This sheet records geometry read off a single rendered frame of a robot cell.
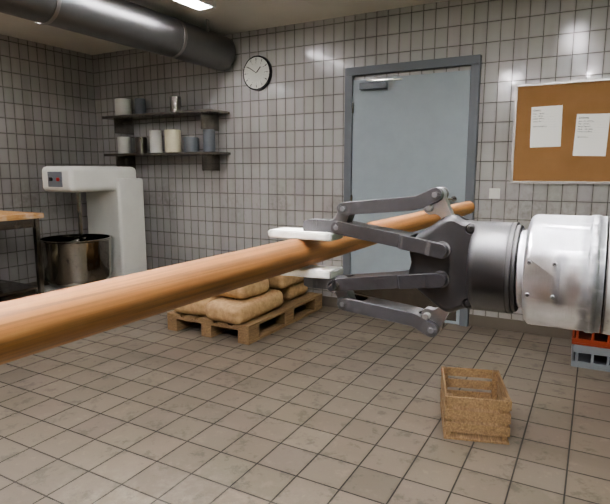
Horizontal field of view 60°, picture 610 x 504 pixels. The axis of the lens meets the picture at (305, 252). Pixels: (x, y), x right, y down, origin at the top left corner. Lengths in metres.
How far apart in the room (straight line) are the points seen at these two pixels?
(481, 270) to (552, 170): 3.95
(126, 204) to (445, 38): 3.34
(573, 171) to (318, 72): 2.29
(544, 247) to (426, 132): 4.14
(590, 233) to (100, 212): 5.49
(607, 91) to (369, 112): 1.78
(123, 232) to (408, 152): 2.89
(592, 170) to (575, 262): 3.95
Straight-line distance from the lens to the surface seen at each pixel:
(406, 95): 4.63
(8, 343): 0.29
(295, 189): 5.06
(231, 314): 3.95
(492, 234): 0.44
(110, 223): 5.66
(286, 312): 4.38
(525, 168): 4.39
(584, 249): 0.42
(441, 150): 4.50
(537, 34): 4.52
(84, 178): 5.31
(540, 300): 0.43
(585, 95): 4.40
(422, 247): 0.46
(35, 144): 6.34
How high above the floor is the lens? 1.27
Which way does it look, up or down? 9 degrees down
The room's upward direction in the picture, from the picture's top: straight up
